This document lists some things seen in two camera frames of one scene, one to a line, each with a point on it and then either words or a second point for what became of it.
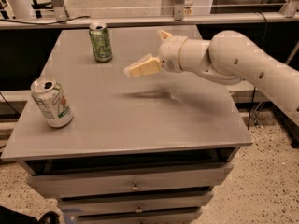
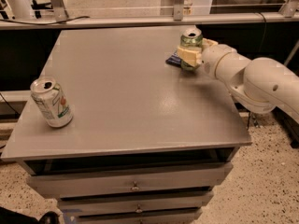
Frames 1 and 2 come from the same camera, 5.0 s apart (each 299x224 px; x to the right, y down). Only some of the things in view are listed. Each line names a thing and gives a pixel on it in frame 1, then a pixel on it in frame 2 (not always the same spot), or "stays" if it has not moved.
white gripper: (170, 54) -> (214, 59)
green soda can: (101, 42) -> (191, 37)
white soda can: (51, 102) stays
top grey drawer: (106, 182) stays
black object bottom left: (11, 217) stays
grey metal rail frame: (288, 7) stays
